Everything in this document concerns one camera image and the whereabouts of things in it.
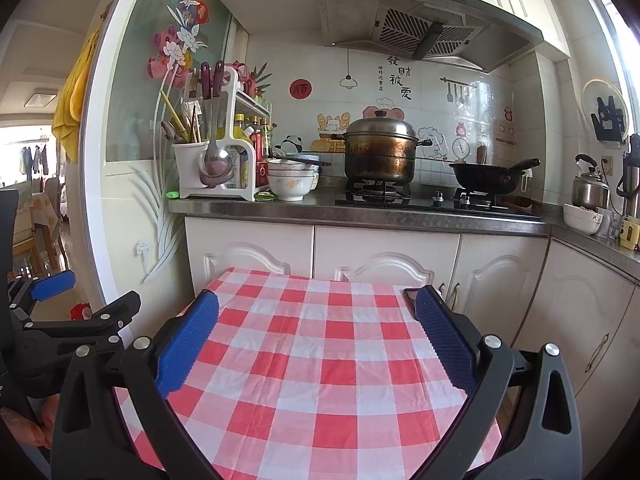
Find colourful flower decal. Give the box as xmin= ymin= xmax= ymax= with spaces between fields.
xmin=147 ymin=0 xmax=213 ymax=83

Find black wok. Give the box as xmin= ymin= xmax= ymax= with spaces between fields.
xmin=448 ymin=157 xmax=542 ymax=196

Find steel steamer pot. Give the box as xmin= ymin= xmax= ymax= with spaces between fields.
xmin=341 ymin=110 xmax=433 ymax=186

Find white ceramic bowl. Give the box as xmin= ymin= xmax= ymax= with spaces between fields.
xmin=266 ymin=157 xmax=321 ymax=177

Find glass pot lid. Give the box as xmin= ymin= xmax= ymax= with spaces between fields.
xmin=581 ymin=77 xmax=628 ymax=148

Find yellow towel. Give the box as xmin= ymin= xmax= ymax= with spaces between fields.
xmin=52 ymin=22 xmax=103 ymax=163

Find steel range hood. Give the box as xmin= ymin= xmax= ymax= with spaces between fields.
xmin=312 ymin=0 xmax=546 ymax=73

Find dark red smartphone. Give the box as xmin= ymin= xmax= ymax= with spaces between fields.
xmin=401 ymin=286 xmax=420 ymax=320

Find kitchen window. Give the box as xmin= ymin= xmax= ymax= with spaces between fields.
xmin=570 ymin=0 xmax=640 ymax=111

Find white cabinet door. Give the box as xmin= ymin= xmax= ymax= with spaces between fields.
xmin=452 ymin=234 xmax=551 ymax=331
xmin=515 ymin=239 xmax=640 ymax=401
xmin=185 ymin=217 xmax=316 ymax=301
xmin=570 ymin=285 xmax=640 ymax=461
xmin=314 ymin=225 xmax=461 ymax=291

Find person's left hand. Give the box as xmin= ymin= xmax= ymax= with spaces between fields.
xmin=0 ymin=397 xmax=55 ymax=452

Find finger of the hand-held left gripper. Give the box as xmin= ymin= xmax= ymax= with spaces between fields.
xmin=22 ymin=290 xmax=142 ymax=361
xmin=6 ymin=269 xmax=77 ymax=328

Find frosted glass partition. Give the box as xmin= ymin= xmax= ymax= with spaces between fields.
xmin=82 ymin=0 xmax=251 ymax=306

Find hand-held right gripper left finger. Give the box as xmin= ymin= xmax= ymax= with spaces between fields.
xmin=50 ymin=289 xmax=221 ymax=480

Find hanging clothes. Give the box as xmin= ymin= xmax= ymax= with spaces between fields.
xmin=19 ymin=144 xmax=50 ymax=177

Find clear glass cup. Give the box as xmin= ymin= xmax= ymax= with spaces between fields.
xmin=597 ymin=207 xmax=623 ymax=239

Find black lid holder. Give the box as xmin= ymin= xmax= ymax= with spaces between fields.
xmin=592 ymin=97 xmax=626 ymax=143

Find steel kettle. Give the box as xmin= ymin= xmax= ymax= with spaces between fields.
xmin=571 ymin=154 xmax=611 ymax=211

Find wooden dining chair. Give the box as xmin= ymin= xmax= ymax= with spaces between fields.
xmin=12 ymin=177 xmax=68 ymax=281

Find metal ladle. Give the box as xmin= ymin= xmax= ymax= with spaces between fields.
xmin=199 ymin=100 xmax=236 ymax=181

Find red checkered tablecloth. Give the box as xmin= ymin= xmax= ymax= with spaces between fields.
xmin=112 ymin=267 xmax=503 ymax=480

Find black gas stove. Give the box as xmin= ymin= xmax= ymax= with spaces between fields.
xmin=334 ymin=180 xmax=543 ymax=221

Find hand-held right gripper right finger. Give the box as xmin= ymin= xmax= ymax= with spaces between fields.
xmin=415 ymin=284 xmax=583 ymax=480

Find yellow cup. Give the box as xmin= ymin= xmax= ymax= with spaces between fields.
xmin=619 ymin=217 xmax=640 ymax=251

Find large floral ceramic bowl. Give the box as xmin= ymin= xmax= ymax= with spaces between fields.
xmin=266 ymin=172 xmax=317 ymax=203

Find white utensil rack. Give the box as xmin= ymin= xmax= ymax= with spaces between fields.
xmin=172 ymin=65 xmax=273 ymax=201

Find dark thermos flask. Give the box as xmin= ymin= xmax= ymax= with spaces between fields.
xmin=616 ymin=132 xmax=640 ymax=221

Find row of sauce bottles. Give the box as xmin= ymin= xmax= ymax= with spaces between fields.
xmin=232 ymin=87 xmax=275 ymax=191

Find ceiling light panel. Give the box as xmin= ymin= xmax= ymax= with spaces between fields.
xmin=22 ymin=89 xmax=58 ymax=108

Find bundle of chopsticks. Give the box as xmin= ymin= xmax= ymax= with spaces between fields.
xmin=159 ymin=87 xmax=202 ymax=145

